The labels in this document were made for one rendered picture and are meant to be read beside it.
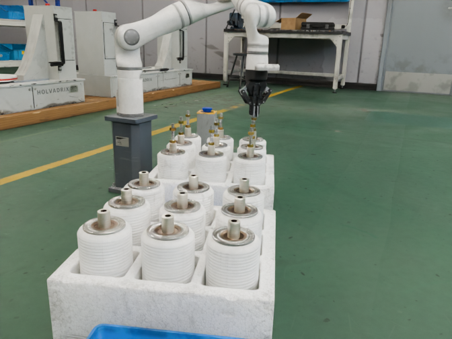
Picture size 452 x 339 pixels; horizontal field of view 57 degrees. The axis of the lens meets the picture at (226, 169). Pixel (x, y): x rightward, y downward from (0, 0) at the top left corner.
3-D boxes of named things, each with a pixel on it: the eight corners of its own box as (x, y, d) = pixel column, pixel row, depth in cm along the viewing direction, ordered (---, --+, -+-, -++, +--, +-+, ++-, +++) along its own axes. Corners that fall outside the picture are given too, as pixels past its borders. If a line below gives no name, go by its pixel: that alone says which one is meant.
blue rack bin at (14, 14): (-16, 19, 577) (-18, 3, 571) (8, 20, 610) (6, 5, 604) (9, 19, 557) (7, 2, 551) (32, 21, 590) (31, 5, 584)
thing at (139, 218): (100, 288, 88) (95, 209, 83) (117, 266, 97) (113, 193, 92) (144, 292, 87) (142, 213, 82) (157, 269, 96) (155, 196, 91)
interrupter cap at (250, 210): (218, 218, 81) (218, 214, 81) (222, 204, 88) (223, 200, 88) (257, 220, 80) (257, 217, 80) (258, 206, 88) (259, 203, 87)
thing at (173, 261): (136, 331, 75) (132, 241, 70) (151, 300, 85) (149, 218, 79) (188, 336, 74) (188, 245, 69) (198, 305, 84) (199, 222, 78)
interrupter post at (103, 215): (95, 229, 75) (94, 212, 74) (101, 224, 77) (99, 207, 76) (108, 231, 74) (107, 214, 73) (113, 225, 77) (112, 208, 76)
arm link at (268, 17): (280, 9, 133) (264, -4, 143) (255, 7, 129) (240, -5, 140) (276, 31, 137) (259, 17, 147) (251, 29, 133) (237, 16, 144)
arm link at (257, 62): (257, 71, 132) (259, 50, 130) (239, 68, 141) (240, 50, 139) (280, 70, 136) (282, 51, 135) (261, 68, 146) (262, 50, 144)
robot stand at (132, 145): (107, 191, 164) (103, 116, 155) (130, 181, 177) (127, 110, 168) (138, 197, 159) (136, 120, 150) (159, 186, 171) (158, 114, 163)
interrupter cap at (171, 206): (159, 213, 82) (159, 210, 82) (169, 200, 90) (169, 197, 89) (196, 216, 82) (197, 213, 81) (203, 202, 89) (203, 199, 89)
